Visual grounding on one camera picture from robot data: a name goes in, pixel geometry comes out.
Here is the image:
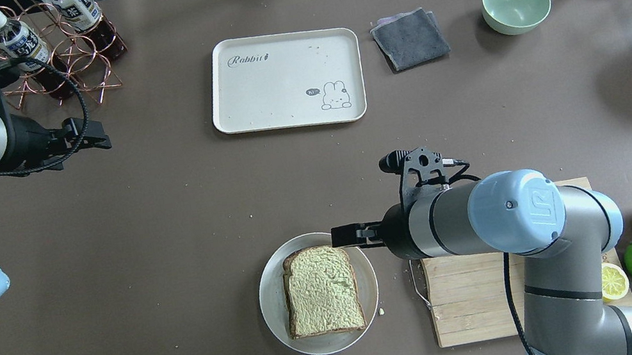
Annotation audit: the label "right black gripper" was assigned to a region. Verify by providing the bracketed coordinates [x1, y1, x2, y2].
[329, 204, 417, 260]

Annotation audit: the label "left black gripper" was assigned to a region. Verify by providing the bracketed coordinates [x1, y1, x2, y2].
[11, 115, 112, 172]

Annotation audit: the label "bread slice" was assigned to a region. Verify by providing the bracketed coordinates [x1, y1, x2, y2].
[282, 246, 366, 340]

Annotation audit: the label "white plate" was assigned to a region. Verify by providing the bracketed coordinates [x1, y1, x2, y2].
[259, 233, 379, 355]

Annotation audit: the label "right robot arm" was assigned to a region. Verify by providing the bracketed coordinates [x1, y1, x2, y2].
[330, 169, 632, 355]

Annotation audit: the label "cream rabbit tray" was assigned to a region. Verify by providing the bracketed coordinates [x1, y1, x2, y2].
[211, 28, 368, 135]

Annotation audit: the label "metal tongs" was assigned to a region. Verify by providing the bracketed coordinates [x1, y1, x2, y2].
[407, 259, 433, 312]

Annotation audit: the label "wooden cutting board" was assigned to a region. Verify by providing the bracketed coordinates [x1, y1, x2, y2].
[410, 172, 632, 351]

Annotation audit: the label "grey cloth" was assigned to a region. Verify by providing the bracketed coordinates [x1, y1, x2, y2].
[370, 8, 451, 72]

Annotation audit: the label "half lemon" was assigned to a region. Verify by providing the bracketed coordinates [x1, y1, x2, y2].
[600, 262, 630, 303]

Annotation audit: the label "green bowl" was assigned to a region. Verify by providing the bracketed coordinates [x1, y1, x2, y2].
[481, 0, 553, 36]

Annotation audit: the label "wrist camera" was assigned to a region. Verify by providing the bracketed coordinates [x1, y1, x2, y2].
[378, 147, 480, 197]

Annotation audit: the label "copper wire bottle rack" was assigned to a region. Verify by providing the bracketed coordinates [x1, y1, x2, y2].
[0, 0, 123, 112]

